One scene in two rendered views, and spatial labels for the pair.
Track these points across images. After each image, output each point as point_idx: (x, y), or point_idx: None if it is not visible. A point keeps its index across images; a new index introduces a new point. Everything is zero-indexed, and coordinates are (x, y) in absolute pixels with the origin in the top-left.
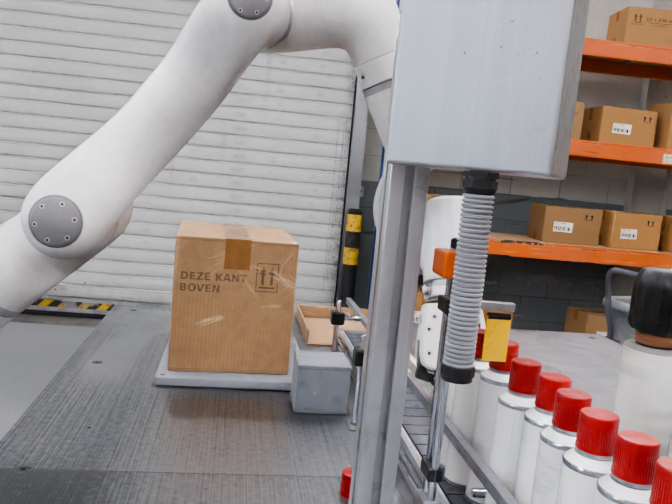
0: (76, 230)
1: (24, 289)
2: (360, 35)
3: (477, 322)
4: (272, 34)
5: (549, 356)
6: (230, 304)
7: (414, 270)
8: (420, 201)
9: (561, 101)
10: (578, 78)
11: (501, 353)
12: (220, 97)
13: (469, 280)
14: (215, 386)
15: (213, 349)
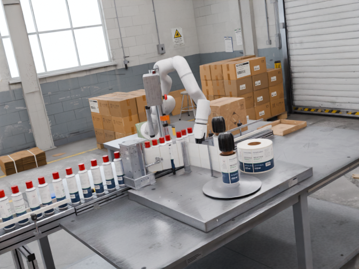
0: (151, 110)
1: (155, 119)
2: (176, 69)
3: (150, 128)
4: (162, 73)
5: (332, 141)
6: (209, 121)
7: (160, 119)
8: (157, 107)
9: (146, 95)
10: (158, 88)
11: (174, 134)
12: (165, 83)
13: (147, 121)
14: (207, 141)
15: (208, 132)
